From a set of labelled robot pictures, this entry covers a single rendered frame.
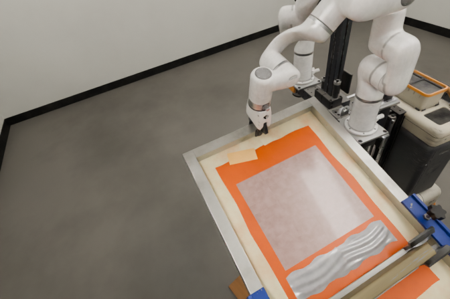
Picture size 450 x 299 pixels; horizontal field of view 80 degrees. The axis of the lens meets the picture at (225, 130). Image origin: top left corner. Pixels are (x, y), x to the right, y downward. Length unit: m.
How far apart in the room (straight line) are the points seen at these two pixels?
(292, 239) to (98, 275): 1.74
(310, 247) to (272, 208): 0.16
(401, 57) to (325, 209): 0.51
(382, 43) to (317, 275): 0.72
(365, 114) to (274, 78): 0.46
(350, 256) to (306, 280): 0.15
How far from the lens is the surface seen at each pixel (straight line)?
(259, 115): 0.90
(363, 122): 1.18
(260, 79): 0.80
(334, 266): 0.93
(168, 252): 2.24
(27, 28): 3.98
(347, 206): 1.00
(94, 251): 2.51
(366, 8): 0.81
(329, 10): 0.84
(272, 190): 0.95
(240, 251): 0.85
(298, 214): 0.94
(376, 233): 1.00
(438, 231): 1.05
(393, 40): 0.97
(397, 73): 0.99
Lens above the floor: 1.95
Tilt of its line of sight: 42 degrees down
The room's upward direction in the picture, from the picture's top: 10 degrees counter-clockwise
